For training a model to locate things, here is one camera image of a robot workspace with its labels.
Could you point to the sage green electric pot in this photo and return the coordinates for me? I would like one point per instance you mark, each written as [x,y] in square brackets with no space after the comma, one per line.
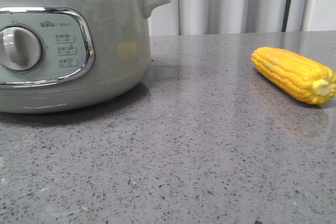
[59,55]

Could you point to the white pleated curtain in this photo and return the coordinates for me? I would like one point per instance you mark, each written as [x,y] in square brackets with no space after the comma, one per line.
[199,17]

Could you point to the yellow corn cob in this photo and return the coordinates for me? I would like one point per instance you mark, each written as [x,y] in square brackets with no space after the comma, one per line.
[304,79]

